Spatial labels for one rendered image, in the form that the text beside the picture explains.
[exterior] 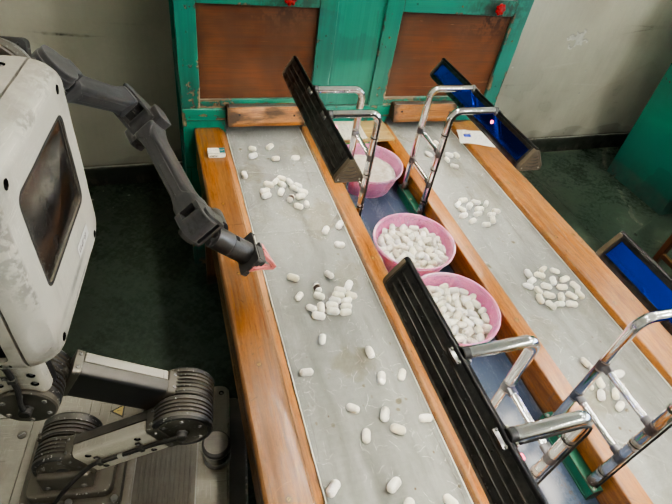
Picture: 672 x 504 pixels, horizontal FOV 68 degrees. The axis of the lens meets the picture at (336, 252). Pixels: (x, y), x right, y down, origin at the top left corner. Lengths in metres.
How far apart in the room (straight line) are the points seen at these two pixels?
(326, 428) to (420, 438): 0.21
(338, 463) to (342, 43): 1.46
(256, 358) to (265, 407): 0.13
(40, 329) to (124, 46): 2.07
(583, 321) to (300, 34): 1.34
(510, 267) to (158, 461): 1.16
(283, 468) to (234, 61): 1.39
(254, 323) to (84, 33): 1.78
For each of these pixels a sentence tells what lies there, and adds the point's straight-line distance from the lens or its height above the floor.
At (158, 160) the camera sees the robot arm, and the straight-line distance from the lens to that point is 1.30.
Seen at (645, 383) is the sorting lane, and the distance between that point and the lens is 1.60.
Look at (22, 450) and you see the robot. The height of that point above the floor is 0.47.
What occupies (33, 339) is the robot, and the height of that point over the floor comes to 1.20.
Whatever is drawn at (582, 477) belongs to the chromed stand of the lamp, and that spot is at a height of 0.71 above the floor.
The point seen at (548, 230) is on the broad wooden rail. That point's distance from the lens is 1.87.
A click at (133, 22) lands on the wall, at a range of 2.66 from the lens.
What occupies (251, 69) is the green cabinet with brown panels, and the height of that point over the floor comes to 0.99.
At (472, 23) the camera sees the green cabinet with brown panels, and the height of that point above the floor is 1.18.
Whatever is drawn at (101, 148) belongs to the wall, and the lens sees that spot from 2.96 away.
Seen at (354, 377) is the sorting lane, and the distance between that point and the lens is 1.25.
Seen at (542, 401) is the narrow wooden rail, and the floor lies 0.70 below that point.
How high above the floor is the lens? 1.78
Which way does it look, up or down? 43 degrees down
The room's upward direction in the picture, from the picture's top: 10 degrees clockwise
